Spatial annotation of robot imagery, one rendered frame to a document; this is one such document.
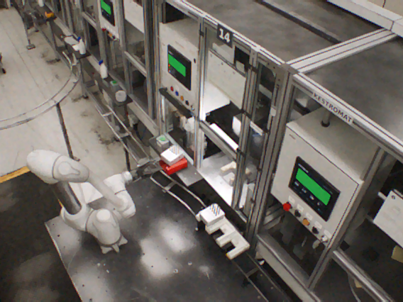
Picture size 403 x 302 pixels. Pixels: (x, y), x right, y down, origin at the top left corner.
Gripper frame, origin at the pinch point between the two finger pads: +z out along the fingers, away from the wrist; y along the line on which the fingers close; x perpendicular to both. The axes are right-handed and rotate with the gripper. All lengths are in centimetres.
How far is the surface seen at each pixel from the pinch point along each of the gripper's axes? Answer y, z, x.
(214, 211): -4, 12, -50
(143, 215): -31.3, -18.5, -10.5
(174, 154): 2.8, 13.6, -0.1
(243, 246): -11, 14, -77
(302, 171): 67, 21, -95
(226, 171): -4.3, 38.3, -27.4
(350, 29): 102, 88, -57
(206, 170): -8.1, 29.9, -16.3
